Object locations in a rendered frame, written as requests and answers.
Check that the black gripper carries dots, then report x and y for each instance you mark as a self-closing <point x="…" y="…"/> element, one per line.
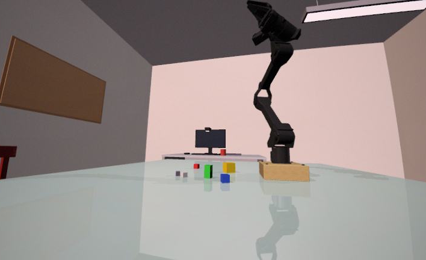
<point x="268" y="18"/>

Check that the blue block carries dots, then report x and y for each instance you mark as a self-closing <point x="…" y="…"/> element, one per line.
<point x="224" y="178"/>

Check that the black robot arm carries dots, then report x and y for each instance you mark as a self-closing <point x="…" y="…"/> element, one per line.
<point x="281" y="52"/>

